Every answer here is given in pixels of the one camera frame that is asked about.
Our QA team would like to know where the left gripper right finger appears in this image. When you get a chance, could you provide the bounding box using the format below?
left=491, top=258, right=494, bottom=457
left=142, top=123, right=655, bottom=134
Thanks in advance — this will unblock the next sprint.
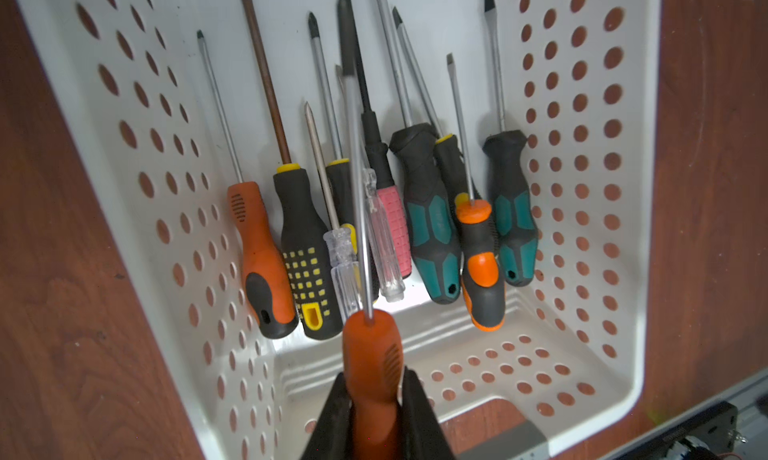
left=401, top=367, right=455, bottom=460

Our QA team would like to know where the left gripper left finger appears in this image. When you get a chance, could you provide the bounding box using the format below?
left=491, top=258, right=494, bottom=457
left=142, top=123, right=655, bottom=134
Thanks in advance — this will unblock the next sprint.
left=300, top=373, right=353, bottom=460

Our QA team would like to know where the orange grey screwdriver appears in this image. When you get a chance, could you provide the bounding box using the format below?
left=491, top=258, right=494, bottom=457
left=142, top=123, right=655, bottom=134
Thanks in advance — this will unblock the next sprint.
left=338, top=0, right=403, bottom=459

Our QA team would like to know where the orange black stubby screwdriver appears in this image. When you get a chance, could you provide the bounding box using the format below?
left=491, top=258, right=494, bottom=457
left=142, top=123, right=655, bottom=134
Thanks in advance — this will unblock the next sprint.
left=446, top=54, right=505, bottom=332

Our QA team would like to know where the black yellow dotted screwdriver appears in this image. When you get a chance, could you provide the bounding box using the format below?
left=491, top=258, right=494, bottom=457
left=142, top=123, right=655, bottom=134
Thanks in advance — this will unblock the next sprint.
left=241, top=0, right=343, bottom=341

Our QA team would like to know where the clear handled screwdriver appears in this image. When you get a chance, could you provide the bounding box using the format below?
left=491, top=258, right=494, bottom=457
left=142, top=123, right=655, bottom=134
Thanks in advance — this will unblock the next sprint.
left=335, top=64, right=405, bottom=303

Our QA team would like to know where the clear thin tester screwdriver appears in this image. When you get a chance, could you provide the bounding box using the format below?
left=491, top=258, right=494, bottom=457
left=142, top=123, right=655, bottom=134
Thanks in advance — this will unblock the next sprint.
left=303, top=102, right=362, bottom=322

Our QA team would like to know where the green screwdriver end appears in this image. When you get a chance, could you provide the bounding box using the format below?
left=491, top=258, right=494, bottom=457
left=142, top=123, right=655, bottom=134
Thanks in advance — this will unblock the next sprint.
left=482, top=0, right=538, bottom=287
left=376, top=0, right=461, bottom=304

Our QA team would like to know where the pink handled screwdriver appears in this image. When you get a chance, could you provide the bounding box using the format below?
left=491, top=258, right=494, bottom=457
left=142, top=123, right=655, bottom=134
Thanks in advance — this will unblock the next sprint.
left=337, top=0, right=411, bottom=278

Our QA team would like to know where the black yellow small screwdriver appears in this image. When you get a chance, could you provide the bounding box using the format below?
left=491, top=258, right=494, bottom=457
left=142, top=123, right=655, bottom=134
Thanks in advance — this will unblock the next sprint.
left=307, top=12, right=357, bottom=253

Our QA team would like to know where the white perforated plastic bin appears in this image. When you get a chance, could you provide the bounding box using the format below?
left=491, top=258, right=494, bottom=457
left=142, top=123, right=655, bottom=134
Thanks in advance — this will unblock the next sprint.
left=17, top=0, right=661, bottom=459

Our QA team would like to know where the aluminium front rail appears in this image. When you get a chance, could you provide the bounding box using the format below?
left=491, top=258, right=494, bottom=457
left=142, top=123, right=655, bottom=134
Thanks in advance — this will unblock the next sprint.
left=605, top=370, right=767, bottom=459

